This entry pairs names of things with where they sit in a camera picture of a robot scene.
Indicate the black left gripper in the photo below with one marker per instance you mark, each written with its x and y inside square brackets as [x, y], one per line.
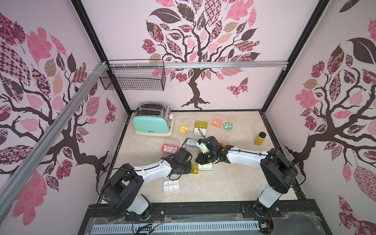
[189, 164]

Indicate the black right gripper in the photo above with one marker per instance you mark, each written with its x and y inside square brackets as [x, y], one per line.
[201, 158]

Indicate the green lid white pillbox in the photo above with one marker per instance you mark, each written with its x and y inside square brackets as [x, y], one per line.
[205, 166]

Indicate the yellow small pillbox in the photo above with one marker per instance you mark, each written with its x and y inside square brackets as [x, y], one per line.
[195, 169]

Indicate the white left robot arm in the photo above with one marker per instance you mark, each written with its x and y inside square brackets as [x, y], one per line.
[121, 191]

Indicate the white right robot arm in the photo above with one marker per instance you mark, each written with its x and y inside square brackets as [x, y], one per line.
[280, 173]

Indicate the red rectangular pillbox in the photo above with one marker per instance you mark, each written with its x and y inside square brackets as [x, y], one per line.
[170, 146]

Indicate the blue rectangular pillbox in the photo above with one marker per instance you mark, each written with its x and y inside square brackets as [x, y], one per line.
[191, 142]

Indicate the olive lid pillbox back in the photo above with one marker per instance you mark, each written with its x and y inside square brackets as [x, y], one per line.
[200, 128]

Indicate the clear white pillbox front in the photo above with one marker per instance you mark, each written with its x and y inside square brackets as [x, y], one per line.
[171, 185]

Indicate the green round pillbox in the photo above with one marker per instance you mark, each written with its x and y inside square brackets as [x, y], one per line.
[229, 123]

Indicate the yellow round pillbox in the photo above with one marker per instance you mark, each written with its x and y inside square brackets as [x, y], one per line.
[185, 126]

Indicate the yellow bottle black cap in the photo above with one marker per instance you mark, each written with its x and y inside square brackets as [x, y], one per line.
[260, 138]

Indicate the mint green toaster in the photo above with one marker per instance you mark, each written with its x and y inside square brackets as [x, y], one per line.
[153, 119]

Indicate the black wire basket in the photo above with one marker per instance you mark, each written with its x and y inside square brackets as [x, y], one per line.
[135, 75]

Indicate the white slotted cable duct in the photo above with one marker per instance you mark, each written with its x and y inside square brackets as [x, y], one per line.
[174, 228]

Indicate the aluminium rail back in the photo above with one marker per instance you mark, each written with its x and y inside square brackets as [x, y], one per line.
[213, 65]

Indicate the aluminium rail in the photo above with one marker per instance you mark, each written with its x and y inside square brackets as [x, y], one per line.
[19, 178]
[213, 65]

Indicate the aluminium rail left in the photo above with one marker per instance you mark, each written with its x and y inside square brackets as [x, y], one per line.
[19, 178]

